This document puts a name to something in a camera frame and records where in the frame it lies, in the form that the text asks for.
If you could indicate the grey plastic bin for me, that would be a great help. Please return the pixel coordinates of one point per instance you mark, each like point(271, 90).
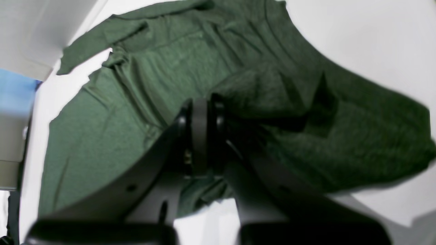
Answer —
point(33, 34)

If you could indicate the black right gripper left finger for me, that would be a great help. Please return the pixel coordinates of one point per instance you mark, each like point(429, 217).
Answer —
point(137, 208)

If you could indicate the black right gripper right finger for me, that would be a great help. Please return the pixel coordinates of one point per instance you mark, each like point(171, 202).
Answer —
point(274, 206)

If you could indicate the dark green long-sleeve shirt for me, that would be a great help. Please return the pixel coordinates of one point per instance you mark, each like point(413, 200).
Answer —
point(333, 128)

